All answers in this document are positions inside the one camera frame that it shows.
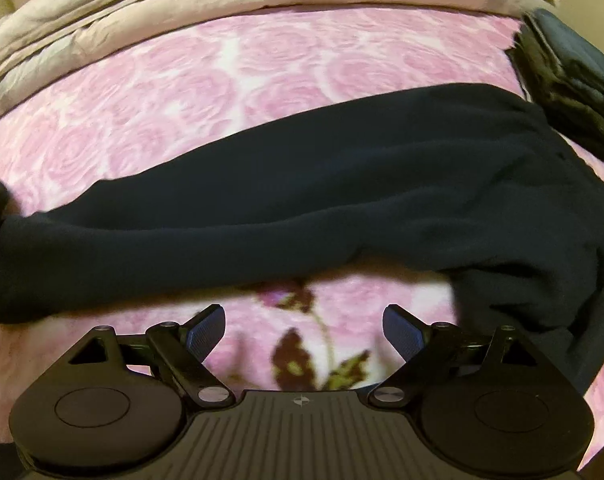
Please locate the dark navy fleece pants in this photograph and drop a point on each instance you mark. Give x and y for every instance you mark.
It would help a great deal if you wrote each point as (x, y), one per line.
(467, 180)

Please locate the pink rose bed sheet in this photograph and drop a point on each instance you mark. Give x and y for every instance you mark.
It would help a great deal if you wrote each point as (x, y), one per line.
(171, 94)

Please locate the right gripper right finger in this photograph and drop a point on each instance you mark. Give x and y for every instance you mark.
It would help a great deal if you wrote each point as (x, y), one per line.
(428, 352)

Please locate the stack of folded clothes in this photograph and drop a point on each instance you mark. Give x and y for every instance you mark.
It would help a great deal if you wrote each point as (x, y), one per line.
(563, 73)

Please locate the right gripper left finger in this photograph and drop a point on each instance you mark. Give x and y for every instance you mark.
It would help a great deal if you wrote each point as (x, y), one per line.
(183, 348)

